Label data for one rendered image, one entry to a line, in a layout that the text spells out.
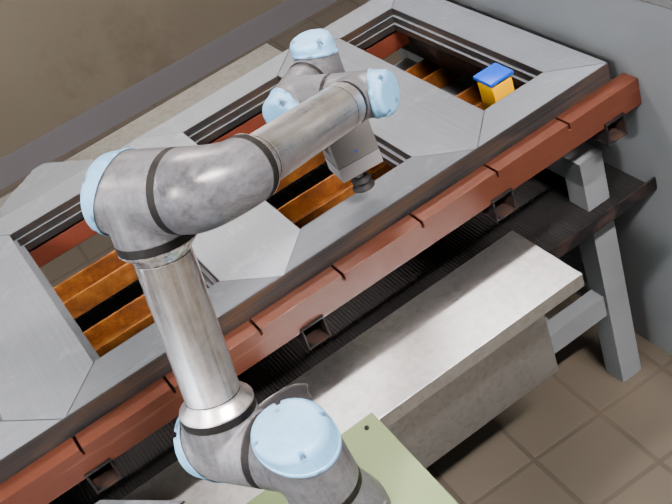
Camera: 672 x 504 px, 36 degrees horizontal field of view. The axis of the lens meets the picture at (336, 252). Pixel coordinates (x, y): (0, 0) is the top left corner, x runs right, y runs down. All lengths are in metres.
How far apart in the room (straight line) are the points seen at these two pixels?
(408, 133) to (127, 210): 0.86
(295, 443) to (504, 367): 0.81
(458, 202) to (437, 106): 0.27
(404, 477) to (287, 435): 0.26
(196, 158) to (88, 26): 3.11
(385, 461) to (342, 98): 0.58
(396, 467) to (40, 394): 0.64
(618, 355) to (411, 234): 0.84
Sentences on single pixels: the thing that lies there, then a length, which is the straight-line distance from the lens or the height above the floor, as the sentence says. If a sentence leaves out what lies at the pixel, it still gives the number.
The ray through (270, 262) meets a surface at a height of 0.87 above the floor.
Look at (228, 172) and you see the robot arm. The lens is 1.31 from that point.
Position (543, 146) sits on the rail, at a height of 0.81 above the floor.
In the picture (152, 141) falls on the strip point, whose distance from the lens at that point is 2.42.
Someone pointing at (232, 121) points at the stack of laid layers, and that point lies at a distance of 2.42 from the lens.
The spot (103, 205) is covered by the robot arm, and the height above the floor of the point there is 1.30.
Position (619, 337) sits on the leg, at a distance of 2.54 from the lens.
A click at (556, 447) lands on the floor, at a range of 2.54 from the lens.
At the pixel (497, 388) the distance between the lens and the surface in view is 2.19.
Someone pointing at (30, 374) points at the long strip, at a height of 0.87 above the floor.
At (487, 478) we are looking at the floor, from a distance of 2.52.
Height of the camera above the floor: 1.97
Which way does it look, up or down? 37 degrees down
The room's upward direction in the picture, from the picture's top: 22 degrees counter-clockwise
